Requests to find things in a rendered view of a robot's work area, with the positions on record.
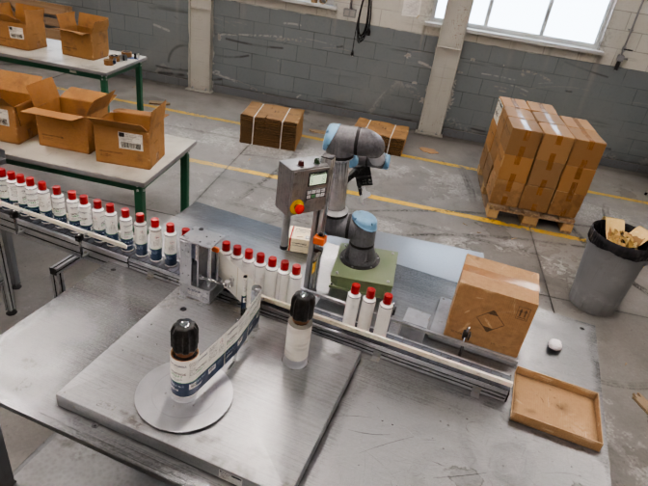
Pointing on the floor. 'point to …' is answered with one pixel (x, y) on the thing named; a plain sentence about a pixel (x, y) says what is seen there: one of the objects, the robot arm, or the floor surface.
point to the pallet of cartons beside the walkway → (537, 163)
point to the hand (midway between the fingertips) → (361, 198)
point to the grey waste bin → (602, 281)
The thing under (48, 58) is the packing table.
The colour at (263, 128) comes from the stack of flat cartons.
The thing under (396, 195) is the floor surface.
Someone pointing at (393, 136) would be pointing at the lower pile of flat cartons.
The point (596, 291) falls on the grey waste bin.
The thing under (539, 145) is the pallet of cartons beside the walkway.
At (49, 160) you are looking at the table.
